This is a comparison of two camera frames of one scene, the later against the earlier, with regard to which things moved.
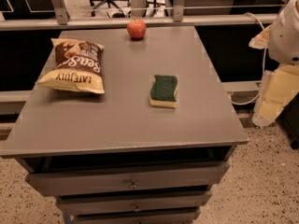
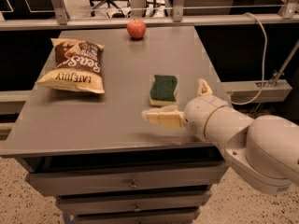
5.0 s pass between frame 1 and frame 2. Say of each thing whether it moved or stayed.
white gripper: moved
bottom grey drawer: stayed
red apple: stayed
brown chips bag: stayed
